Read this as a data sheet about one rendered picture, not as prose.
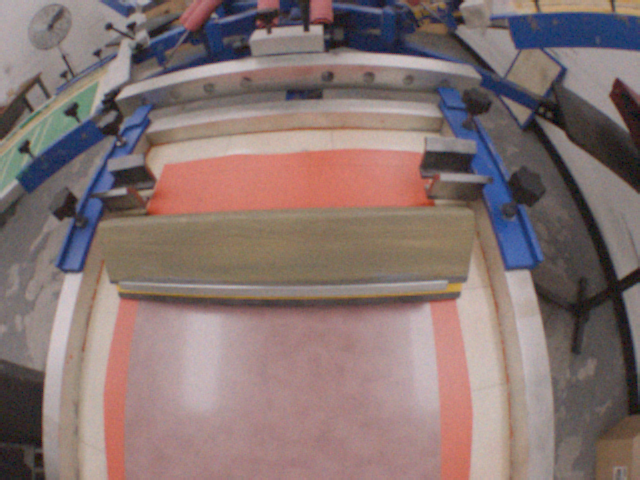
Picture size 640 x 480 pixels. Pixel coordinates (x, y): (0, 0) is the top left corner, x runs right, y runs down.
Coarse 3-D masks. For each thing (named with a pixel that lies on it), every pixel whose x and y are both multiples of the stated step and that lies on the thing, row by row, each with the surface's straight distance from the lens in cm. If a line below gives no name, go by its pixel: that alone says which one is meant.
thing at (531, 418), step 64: (192, 128) 50; (256, 128) 47; (320, 128) 46; (384, 128) 47; (448, 128) 47; (64, 320) 41; (512, 320) 32; (64, 384) 41; (512, 384) 34; (64, 448) 43; (512, 448) 35
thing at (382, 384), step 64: (320, 192) 37; (384, 192) 38; (320, 320) 29; (384, 320) 30; (448, 320) 32; (320, 384) 28; (384, 384) 29; (448, 384) 31; (320, 448) 29; (384, 448) 30; (448, 448) 32
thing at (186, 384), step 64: (192, 192) 42; (256, 192) 38; (128, 320) 38; (192, 320) 33; (256, 320) 30; (128, 384) 36; (192, 384) 32; (256, 384) 29; (128, 448) 37; (192, 448) 32; (256, 448) 30
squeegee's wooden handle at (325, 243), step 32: (128, 224) 32; (160, 224) 30; (192, 224) 28; (224, 224) 26; (256, 224) 26; (288, 224) 25; (320, 224) 25; (352, 224) 25; (384, 224) 25; (416, 224) 26; (448, 224) 27; (128, 256) 34; (160, 256) 31; (192, 256) 29; (224, 256) 27; (256, 256) 26; (288, 256) 26; (320, 256) 26; (352, 256) 26; (384, 256) 26; (416, 256) 27; (448, 256) 28
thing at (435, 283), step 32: (128, 288) 34; (160, 288) 31; (192, 288) 29; (224, 288) 27; (256, 288) 26; (288, 288) 26; (320, 288) 26; (352, 288) 26; (384, 288) 26; (416, 288) 27
